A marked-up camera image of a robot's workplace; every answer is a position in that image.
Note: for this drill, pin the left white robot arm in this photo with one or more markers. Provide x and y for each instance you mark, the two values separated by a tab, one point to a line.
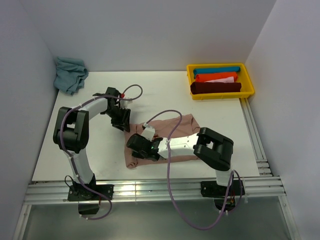
71	134

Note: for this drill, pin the pink printed t-shirt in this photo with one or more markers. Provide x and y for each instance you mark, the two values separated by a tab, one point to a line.
187	127

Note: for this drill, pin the rolled orange t-shirt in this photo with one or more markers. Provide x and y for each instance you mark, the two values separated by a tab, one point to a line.
220	77

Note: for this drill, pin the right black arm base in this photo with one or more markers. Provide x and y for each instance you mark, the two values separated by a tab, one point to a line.
210	189

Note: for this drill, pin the yellow plastic bin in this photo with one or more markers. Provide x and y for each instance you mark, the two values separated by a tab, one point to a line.
247	88

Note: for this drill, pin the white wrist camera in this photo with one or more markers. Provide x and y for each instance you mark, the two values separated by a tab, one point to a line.
125	102
148	132

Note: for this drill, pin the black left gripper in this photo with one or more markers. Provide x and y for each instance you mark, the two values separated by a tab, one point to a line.
123	123

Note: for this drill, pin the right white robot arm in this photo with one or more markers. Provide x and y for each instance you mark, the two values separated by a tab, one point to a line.
209	146

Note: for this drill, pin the rolled maroon t-shirt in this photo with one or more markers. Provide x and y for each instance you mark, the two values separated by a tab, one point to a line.
214	87

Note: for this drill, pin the rolled blue t-shirt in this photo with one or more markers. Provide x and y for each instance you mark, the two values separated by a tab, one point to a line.
214	70

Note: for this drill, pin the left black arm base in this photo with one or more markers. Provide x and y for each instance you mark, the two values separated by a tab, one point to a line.
89	202

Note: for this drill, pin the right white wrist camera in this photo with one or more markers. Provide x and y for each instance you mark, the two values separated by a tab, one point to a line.
148	132

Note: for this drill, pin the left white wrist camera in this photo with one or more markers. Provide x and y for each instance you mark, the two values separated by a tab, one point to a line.
125	102

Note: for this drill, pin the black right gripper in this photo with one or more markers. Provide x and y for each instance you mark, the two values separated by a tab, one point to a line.
138	154

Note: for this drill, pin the crumpled teal t-shirt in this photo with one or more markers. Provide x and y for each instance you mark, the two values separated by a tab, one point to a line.
70	75

